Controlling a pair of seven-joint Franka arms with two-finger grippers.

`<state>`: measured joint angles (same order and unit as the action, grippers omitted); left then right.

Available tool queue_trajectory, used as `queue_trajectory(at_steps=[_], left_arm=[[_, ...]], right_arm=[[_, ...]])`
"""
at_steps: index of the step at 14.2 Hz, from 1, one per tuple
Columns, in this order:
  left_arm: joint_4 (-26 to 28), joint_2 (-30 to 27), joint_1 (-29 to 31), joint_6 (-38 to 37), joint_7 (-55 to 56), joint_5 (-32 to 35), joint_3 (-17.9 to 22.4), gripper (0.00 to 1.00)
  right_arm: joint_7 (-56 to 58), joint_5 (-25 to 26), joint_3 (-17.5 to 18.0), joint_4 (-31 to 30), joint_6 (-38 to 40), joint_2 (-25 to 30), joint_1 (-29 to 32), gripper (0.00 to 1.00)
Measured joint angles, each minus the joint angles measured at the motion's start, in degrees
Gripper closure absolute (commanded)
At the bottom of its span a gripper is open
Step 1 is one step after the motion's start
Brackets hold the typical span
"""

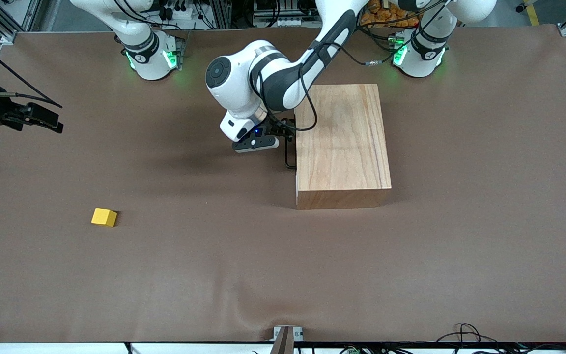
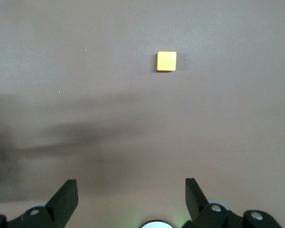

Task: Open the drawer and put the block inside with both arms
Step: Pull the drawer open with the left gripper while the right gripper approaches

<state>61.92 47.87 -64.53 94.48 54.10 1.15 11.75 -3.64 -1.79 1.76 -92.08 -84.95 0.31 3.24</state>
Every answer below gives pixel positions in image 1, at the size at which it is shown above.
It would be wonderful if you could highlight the wooden drawer with black handle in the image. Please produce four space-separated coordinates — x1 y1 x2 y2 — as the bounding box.
284 118 297 170

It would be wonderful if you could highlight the yellow block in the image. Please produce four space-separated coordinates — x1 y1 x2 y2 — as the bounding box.
91 208 118 228

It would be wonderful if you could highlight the wooden drawer cabinet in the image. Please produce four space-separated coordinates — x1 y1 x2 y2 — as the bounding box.
294 84 392 210

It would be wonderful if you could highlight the white equipment box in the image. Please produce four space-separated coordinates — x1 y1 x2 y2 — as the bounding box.
253 0 319 29

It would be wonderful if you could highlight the white power strip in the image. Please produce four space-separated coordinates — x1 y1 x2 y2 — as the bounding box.
158 0 196 21

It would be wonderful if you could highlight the brown table mat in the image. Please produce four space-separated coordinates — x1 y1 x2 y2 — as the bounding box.
0 25 566 343

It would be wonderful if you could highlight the orange snack bag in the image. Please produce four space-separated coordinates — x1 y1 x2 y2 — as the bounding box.
359 0 424 29

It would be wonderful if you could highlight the aluminium frame upright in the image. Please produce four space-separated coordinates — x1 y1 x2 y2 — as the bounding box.
208 0 237 30

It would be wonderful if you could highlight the black base cable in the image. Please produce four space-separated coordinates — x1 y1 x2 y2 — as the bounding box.
356 25 396 54

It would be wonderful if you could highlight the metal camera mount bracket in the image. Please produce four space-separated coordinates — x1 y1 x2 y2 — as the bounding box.
272 325 304 354

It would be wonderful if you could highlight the black looped cable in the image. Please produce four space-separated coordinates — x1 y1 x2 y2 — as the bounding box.
435 323 509 344

